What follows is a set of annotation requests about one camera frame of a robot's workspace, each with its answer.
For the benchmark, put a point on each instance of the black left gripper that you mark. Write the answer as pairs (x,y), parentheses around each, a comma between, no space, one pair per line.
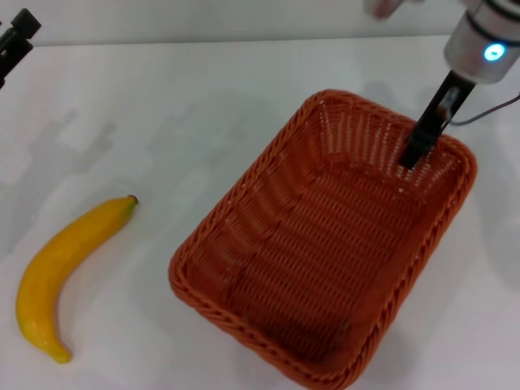
(12,44)

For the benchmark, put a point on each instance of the orange woven plastic basket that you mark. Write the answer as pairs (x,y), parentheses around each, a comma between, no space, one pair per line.
(317,260)

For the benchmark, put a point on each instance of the yellow banana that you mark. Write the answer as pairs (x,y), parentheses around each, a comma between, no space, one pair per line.
(53,264)

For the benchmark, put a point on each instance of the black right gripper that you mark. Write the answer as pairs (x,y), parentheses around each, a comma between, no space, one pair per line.
(440,101)

